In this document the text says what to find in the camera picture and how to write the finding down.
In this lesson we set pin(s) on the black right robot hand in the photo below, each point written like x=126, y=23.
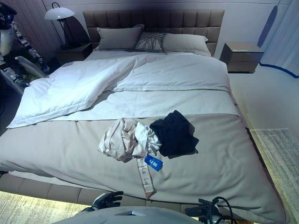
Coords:
x=200, y=208

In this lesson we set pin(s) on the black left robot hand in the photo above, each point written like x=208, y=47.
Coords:
x=109, y=200

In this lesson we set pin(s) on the large bed with grey cover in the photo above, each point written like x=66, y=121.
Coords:
x=163, y=98

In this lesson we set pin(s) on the grey robot torso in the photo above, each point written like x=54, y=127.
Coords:
x=126, y=215

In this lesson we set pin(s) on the blue paper tag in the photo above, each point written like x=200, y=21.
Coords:
x=153, y=163

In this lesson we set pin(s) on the beige crumpled garment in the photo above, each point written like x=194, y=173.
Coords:
x=123, y=142

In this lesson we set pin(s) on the black crumpled garment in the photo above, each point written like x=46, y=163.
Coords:
x=175, y=135

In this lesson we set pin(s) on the grey patterned rug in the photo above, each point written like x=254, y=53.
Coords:
x=278, y=163

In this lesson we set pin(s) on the white folded duvet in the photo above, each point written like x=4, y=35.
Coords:
x=67, y=88

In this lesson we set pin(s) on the brown bedside table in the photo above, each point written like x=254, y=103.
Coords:
x=73, y=54
x=240, y=56

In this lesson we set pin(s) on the plain grey pillow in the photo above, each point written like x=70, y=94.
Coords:
x=116, y=37
x=187, y=43

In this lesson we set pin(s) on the patterned grey cushion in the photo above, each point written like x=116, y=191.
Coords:
x=149, y=42

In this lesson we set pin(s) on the white dome floor lamp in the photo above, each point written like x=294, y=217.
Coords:
x=61, y=21

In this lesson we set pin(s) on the brown padded headboard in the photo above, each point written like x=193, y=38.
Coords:
x=187, y=21

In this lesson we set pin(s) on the light blue curtain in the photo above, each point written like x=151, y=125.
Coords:
x=282, y=35

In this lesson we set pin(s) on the white humanoid robot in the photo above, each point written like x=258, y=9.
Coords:
x=5, y=30

